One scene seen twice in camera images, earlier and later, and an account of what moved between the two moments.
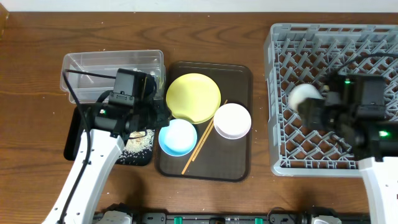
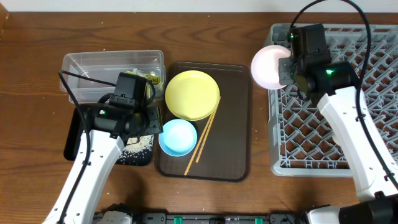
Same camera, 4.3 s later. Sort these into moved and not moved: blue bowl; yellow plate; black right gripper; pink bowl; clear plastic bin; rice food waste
Moved: pink bowl; black right gripper
Not moved: blue bowl; yellow plate; clear plastic bin; rice food waste
